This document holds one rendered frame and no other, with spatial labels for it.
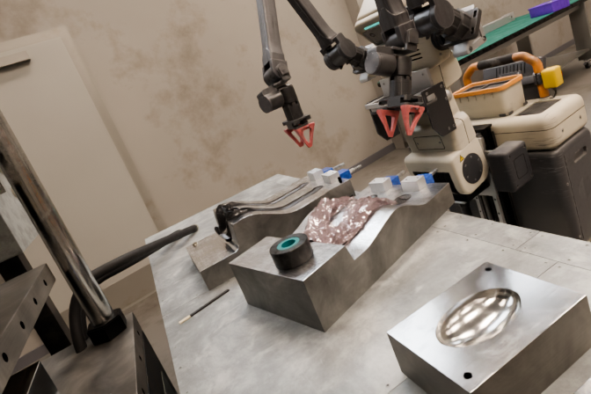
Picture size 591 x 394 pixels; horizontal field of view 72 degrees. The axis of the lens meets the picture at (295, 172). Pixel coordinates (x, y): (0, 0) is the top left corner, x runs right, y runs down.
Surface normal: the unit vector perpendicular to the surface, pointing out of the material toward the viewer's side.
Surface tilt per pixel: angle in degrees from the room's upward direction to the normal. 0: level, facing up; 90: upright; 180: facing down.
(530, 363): 90
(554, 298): 0
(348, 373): 0
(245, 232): 90
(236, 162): 90
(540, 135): 90
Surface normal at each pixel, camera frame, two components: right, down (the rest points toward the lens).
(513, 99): 0.51, 0.05
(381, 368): -0.36, -0.90
